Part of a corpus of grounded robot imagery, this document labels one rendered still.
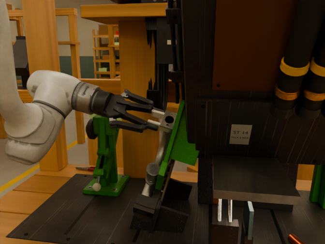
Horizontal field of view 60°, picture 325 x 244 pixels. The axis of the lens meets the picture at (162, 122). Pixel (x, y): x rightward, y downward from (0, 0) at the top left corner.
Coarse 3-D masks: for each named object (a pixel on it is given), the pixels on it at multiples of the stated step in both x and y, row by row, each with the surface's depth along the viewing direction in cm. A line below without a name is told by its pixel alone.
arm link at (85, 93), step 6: (78, 84) 82; (84, 84) 82; (90, 84) 83; (78, 90) 81; (84, 90) 81; (90, 90) 81; (96, 90) 82; (78, 96) 80; (84, 96) 80; (90, 96) 80; (72, 102) 81; (78, 102) 81; (84, 102) 80; (90, 102) 81; (78, 108) 82; (84, 108) 81; (90, 108) 82; (90, 114) 84
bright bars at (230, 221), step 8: (232, 200) 68; (232, 208) 67; (232, 216) 66; (216, 224) 64; (224, 224) 64; (232, 224) 64; (216, 232) 64; (224, 232) 64; (232, 232) 64; (216, 240) 65; (224, 240) 65; (232, 240) 64
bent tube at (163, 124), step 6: (168, 114) 81; (174, 114) 81; (162, 120) 80; (168, 120) 83; (174, 120) 80; (162, 126) 79; (168, 126) 79; (162, 138) 88; (168, 138) 87; (162, 144) 88; (162, 150) 88; (156, 156) 89; (162, 156) 88; (156, 162) 87; (144, 186) 84; (150, 186) 83; (144, 192) 82; (150, 192) 82
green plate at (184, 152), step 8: (184, 104) 69; (184, 112) 71; (176, 120) 70; (184, 120) 71; (176, 128) 71; (184, 128) 72; (176, 136) 73; (184, 136) 72; (168, 144) 72; (176, 144) 73; (184, 144) 73; (192, 144) 73; (168, 152) 73; (176, 152) 74; (184, 152) 73; (192, 152) 73; (168, 160) 75; (184, 160) 74; (192, 160) 74
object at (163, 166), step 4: (164, 164) 73; (160, 168) 73; (164, 168) 73; (160, 172) 72; (164, 172) 72; (160, 176) 72; (164, 176) 77; (160, 180) 74; (156, 184) 77; (160, 184) 76; (156, 188) 79; (160, 188) 79
